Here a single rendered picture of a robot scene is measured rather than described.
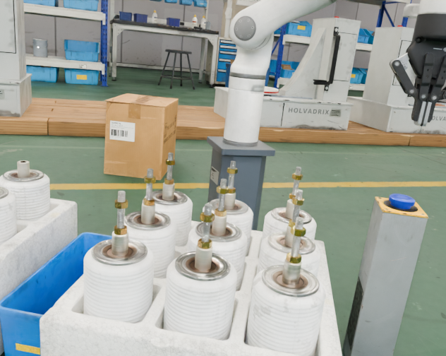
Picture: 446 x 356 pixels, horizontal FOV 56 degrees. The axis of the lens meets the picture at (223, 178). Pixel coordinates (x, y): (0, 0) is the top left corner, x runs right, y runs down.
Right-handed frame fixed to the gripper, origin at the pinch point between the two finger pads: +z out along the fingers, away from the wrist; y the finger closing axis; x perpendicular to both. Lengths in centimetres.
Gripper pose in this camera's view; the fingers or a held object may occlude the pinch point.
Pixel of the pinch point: (422, 113)
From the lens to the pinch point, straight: 73.1
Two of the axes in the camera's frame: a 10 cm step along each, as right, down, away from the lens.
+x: 1.6, -2.7, 9.5
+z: -1.0, 9.5, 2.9
